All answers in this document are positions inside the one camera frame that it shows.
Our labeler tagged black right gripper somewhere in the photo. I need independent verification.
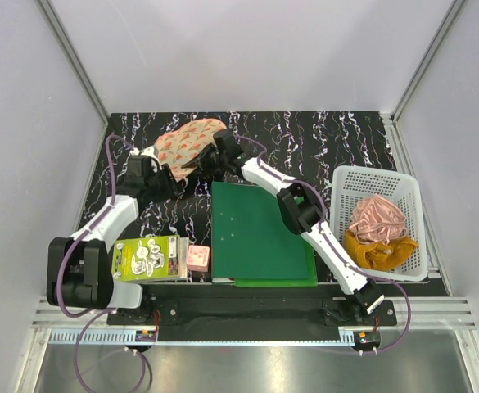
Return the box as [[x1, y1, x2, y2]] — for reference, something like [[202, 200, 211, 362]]
[[182, 144, 228, 179]]

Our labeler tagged pink floral mesh laundry bag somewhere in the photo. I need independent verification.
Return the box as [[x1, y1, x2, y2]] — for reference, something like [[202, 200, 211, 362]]
[[154, 119, 227, 181]]

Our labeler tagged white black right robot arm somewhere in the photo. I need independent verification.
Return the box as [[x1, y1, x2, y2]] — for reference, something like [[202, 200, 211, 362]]
[[182, 145, 384, 325]]

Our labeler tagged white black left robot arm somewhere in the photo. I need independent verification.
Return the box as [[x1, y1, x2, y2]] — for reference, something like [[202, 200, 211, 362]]
[[46, 155, 179, 318]]

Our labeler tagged lime green illustrated book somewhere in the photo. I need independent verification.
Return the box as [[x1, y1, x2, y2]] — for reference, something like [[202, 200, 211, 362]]
[[111, 235, 189, 284]]

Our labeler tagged small pink box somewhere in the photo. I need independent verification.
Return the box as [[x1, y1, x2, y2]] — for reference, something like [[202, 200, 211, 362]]
[[187, 245, 210, 273]]

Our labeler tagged light green folder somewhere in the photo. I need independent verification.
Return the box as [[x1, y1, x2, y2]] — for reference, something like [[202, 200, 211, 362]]
[[234, 242, 318, 287]]

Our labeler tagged white perforated plastic basket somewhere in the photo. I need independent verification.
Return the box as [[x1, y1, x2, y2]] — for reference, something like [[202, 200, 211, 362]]
[[329, 165, 428, 282]]

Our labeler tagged pink lace garment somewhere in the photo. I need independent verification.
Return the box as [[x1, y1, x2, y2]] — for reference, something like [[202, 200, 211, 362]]
[[348, 194, 409, 244]]

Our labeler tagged mustard yellow garment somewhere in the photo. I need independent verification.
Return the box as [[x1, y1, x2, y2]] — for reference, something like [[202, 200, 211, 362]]
[[345, 230, 418, 271]]

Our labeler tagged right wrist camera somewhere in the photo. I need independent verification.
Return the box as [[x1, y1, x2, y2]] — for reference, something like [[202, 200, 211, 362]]
[[213, 129, 243, 159]]

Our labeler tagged dark green ring binder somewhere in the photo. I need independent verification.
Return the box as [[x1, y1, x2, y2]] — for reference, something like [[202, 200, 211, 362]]
[[211, 182, 307, 285]]

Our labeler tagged left aluminium frame post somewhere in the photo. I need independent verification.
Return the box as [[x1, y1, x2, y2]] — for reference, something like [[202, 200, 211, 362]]
[[35, 0, 110, 124]]

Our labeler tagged aluminium frame post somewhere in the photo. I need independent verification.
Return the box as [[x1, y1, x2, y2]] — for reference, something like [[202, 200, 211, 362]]
[[35, 0, 110, 124], [391, 0, 468, 122]]

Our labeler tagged white slotted cable duct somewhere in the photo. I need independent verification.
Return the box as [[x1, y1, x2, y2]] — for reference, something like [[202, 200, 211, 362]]
[[48, 327, 363, 346]]

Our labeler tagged aluminium rail crossbar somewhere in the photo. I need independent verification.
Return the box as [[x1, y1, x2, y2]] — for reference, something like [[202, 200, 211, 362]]
[[32, 296, 478, 331]]

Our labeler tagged right aluminium frame post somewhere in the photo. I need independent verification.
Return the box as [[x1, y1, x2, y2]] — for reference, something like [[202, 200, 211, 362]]
[[391, 0, 468, 122]]

